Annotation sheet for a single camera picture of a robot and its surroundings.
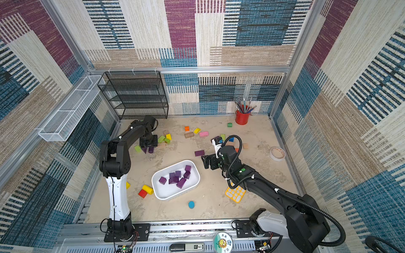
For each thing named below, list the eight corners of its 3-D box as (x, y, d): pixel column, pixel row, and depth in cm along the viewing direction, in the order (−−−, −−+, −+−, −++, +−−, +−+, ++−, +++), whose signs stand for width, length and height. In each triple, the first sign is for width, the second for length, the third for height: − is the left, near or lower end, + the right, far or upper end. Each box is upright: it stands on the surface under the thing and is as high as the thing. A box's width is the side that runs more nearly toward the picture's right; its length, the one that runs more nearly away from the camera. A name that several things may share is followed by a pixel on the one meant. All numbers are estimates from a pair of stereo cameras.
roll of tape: (272, 161, 98) (273, 159, 97) (268, 148, 104) (269, 146, 103) (286, 161, 98) (287, 159, 97) (281, 148, 104) (283, 146, 102)
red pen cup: (235, 124, 118) (237, 116, 111) (234, 118, 122) (236, 110, 115) (247, 124, 118) (250, 116, 111) (246, 118, 122) (248, 110, 115)
